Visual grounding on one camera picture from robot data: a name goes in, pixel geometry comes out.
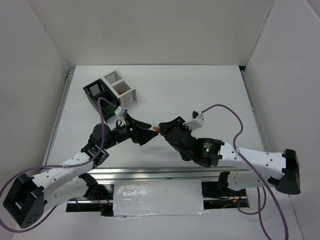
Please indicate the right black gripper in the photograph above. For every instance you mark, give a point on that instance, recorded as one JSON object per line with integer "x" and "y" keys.
{"x": 172, "y": 131}

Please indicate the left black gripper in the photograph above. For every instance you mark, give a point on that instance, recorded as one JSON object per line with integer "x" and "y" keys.
{"x": 135, "y": 132}

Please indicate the brown lego plate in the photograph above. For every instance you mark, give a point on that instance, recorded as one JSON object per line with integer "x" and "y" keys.
{"x": 157, "y": 129}

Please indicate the green lego plate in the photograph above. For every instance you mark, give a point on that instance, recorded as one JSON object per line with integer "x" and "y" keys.
{"x": 110, "y": 109}

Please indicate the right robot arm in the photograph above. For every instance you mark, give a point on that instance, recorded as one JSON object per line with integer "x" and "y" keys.
{"x": 279, "y": 170}

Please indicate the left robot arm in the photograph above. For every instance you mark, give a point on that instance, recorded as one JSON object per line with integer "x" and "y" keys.
{"x": 30, "y": 196}

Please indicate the white slotted container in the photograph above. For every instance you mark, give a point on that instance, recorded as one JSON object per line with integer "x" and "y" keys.
{"x": 117, "y": 83}

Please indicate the black slotted container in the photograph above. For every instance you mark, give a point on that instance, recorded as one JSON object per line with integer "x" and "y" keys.
{"x": 98, "y": 89}

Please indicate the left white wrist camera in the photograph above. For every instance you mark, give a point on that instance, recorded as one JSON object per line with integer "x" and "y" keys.
{"x": 121, "y": 111}

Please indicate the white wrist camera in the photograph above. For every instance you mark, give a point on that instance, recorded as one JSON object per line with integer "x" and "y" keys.
{"x": 196, "y": 122}
{"x": 121, "y": 111}

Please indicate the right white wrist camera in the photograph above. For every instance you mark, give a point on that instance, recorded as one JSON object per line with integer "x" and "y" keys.
{"x": 196, "y": 122}

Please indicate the aluminium front rail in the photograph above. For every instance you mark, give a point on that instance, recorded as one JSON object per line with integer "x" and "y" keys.
{"x": 108, "y": 174}

